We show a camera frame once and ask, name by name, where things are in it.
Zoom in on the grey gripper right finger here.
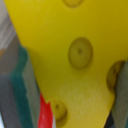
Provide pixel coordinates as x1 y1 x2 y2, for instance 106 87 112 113
103 59 128 128

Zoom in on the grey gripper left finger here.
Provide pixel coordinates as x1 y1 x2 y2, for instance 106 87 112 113
0 36 40 128

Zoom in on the red toy tomato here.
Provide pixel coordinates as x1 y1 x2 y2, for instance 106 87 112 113
38 96 56 128

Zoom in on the yellow toy cheese wedge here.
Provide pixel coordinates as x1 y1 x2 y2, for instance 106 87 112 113
4 0 128 128

